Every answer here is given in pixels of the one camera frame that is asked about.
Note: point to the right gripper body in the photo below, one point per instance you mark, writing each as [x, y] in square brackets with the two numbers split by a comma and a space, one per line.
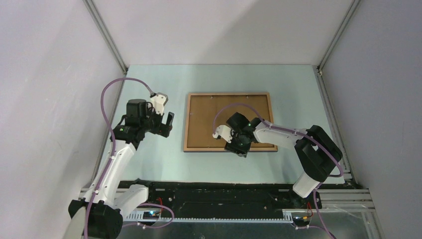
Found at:
[238, 145]

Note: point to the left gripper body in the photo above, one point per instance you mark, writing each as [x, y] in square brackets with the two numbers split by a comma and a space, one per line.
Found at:
[152, 123]

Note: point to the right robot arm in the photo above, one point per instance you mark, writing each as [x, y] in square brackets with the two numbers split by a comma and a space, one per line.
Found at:
[316, 151]

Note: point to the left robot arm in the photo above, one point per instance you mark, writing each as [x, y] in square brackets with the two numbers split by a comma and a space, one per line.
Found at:
[108, 184]

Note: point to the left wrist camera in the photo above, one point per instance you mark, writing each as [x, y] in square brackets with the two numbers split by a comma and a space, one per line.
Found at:
[159, 101]

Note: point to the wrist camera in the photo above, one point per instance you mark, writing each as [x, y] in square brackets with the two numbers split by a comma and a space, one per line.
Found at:
[224, 132]
[159, 101]

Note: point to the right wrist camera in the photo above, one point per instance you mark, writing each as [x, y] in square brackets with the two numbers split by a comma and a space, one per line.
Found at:
[224, 132]

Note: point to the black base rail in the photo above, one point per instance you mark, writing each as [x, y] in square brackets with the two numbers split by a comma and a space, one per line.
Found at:
[224, 201]

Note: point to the aluminium base frame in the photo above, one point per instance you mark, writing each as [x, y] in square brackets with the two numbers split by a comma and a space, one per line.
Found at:
[334, 198]

